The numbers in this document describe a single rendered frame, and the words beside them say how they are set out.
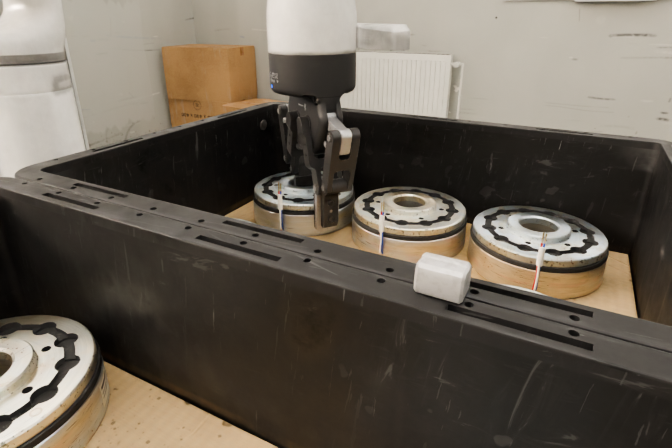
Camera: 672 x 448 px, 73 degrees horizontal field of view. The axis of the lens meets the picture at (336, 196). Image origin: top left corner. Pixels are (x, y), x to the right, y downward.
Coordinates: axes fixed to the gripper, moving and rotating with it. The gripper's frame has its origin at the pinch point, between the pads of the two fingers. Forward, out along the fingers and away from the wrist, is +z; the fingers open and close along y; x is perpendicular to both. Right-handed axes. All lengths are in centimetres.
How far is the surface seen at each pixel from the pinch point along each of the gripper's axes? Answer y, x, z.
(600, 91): -147, 249, 26
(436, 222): 9.4, 7.3, -0.5
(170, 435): 19.0, -15.9, 2.5
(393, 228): 9.1, 3.1, -0.7
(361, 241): 6.2, 1.7, 1.5
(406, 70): -233, 165, 18
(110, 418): 16.7, -18.5, 2.5
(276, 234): 19.2, -9.9, -7.4
